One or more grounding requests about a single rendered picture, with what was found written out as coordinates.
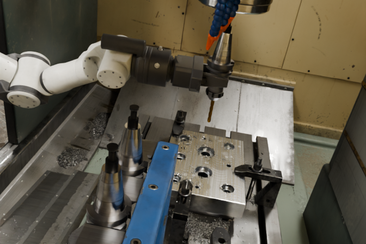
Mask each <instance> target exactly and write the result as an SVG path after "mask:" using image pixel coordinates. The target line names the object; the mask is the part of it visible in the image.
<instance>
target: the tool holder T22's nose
mask: <svg viewBox="0 0 366 244"><path fill-rule="evenodd" d="M206 94H207V96H208V98H209V99H210V100H212V101H217V100H218V99H220V98H221V97H222V96H223V94H224V92H223V88H218V87H207V88H206Z"/></svg>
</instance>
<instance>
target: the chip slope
mask: <svg viewBox="0 0 366 244"><path fill-rule="evenodd" d="M228 80H229V81H228V85H227V88H223V92H224V94H223V96H222V97H221V98H220V99H218V100H217V101H215V103H214V106H213V110H212V116H211V121H210V122H209V123H208V116H209V111H210V106H211V105H210V104H211V100H210V99H209V98H208V96H207V94H206V88H207V87H203V86H200V91H199V92H198V93H197V92H193V91H189V89H188V88H182V87H175V86H172V83H171V82H170V81H171V80H170V81H169V82H167V84H166V87H160V86H154V85H150V84H144V83H138V82H137V81H136V79H135V77H130V78H129V79H128V81H127V82H125V85H124V86H123V87H121V90H120V92H119V95H118V98H117V100H116V103H115V105H114V108H113V111H112V114H111V116H110V118H109V121H108V124H107V126H106V129H105V132H104V134H105V133H109V134H113V135H114V138H113V140H112V141H111V142H110V141H108V139H107V138H105V136H104V137H102V140H101V142H100V145H99V148H103V149H107V144H109V143H117V144H119V142H120V141H121V138H122V135H123V130H124V126H125V124H126V123H127V122H128V117H129V116H130V115H131V110H130V105H138V106H139V110H138V111H137V117H138V116H139V114H145V115H149V116H150V119H149V121H148V122H153V119H154V117H160V118H166V119H171V120H175V117H176V114H177V111H179V110H183V111H184V112H187V116H186V121H185V122H186V123H192V124H197V125H200V132H204V130H205V126H208V127H214V128H218V129H224V130H226V137H230V132H231V131H235V132H241V133H246V134H250V135H252V141H253V142H256V137H257V136H261V137H266V138H267V141H268V145H269V153H270V160H271V167H272V169H274V170H279V171H282V177H283V180H282V184H286V185H291V186H294V184H295V179H294V114H293V91H294V87H292V86H286V85H282V84H276V83H270V82H264V81H258V80H253V79H249V78H243V77H237V76H231V75H230V76H229V78H228Z"/></svg>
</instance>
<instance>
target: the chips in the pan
mask: <svg viewBox="0 0 366 244"><path fill-rule="evenodd" d="M116 100H117V99H116V98H115V99H110V102H111V104H112V105H115V103H116ZM111 114H112V113H109V112H107V113H104V112H101V113H100V112H99V113H98V115H97V116H95V118H94V119H93V121H91V122H88V123H87V124H86V126H85V127H84V128H83V129H85V130H86V132H88V133H89V134H90V136H91V137H90V138H89V139H93V140H96V139H97V140H98V139H100V138H101V139H102V136H103V137H104V136H105V138H107V139H108V141H110V142H111V141H112V140H113V138H114V135H113V134H109V133H105V134H104V132H105V129H106V126H107V124H108V121H109V118H110V116H111ZM82 150H83V148H82V149H81V150H80V148H77V149H75V148H70V149H65V150H64V151H62V152H61V155H59V156H58V157H57V158H56V159H57V162H58V165H59V166H60V167H62V168H63V167H64V168H65V169H67V167H72V166H73V167H74V166H76V165H78V164H79V163H80V162H82V161H83V160H84V159H83V158H84V157H85V152H83V151H82Z"/></svg>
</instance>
